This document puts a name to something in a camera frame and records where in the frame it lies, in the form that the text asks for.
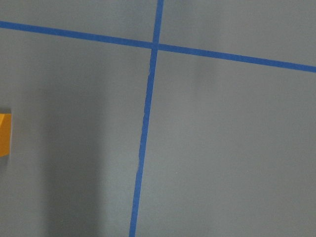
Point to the orange trapezoid block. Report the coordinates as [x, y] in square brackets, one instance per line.
[5, 134]

